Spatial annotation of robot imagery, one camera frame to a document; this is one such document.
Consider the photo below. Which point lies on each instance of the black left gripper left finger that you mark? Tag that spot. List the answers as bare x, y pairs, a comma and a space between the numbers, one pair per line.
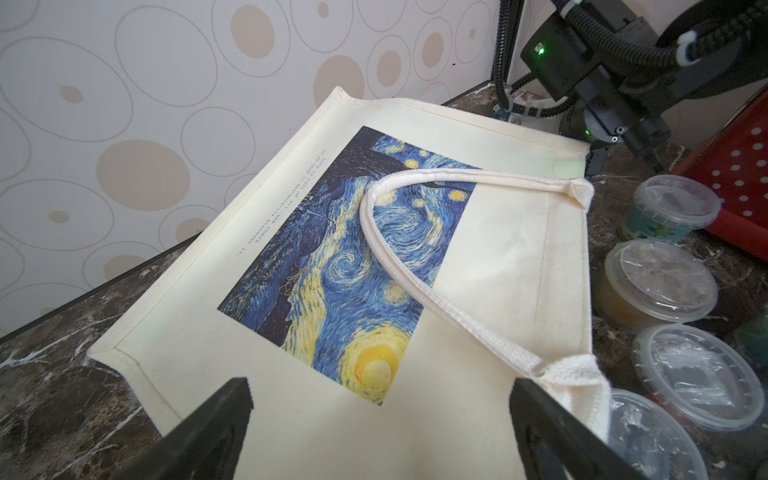
205, 445

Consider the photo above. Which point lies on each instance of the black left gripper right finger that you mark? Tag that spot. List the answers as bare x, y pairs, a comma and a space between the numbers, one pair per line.
553, 444

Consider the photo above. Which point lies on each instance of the orange seed jar clear lid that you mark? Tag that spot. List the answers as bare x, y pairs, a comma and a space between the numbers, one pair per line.
649, 439

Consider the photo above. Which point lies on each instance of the clear seed jar row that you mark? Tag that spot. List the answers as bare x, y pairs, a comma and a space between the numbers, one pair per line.
698, 377

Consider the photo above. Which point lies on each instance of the wide amber seed jar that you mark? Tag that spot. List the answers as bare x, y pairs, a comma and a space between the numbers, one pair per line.
646, 283

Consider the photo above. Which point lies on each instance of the cream canvas starry night bag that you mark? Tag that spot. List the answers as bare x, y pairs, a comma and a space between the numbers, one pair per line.
381, 285

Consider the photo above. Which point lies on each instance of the teal label seed jar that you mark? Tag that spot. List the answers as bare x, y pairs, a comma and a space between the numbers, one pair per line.
668, 208

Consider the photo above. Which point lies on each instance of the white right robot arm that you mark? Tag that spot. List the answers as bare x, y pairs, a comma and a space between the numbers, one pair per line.
611, 77

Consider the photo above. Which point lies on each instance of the red and steel toaster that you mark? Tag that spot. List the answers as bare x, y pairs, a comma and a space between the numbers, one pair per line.
733, 164

